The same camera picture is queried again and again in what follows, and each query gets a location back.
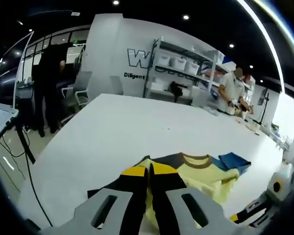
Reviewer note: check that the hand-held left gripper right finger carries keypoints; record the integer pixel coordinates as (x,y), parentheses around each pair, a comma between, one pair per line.
(176,210)

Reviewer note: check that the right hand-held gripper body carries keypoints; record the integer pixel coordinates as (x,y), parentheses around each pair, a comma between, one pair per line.
(276,186)

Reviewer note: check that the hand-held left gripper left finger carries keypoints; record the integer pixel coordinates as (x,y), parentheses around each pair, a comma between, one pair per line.
(100,210)

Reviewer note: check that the yellow garment with dark sleeves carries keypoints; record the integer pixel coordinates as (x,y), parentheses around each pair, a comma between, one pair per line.
(201,171)

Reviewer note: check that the black monitor stand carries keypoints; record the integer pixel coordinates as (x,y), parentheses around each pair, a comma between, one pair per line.
(265,107)

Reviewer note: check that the black tripod stand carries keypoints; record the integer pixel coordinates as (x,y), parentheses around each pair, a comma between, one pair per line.
(24,144)

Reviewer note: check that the black gimbal device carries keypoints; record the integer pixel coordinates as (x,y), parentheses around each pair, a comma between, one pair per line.
(176,89)

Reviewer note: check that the white storage bin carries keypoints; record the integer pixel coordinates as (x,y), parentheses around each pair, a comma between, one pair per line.
(164,60)
(178,63)
(193,67)

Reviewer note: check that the white ceiling light strip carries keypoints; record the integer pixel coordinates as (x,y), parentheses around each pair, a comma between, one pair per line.
(269,31)

